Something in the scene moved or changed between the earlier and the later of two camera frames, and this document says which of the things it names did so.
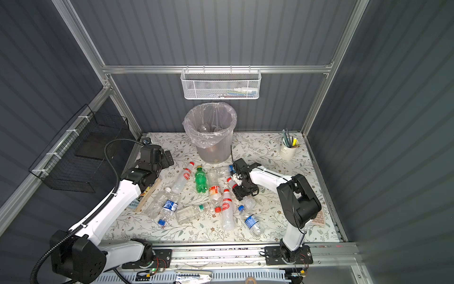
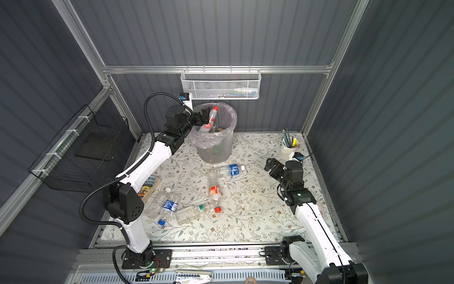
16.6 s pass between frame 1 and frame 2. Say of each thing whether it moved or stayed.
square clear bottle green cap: stayed
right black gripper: moved
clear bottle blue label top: stayed
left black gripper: moved
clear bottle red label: stayed
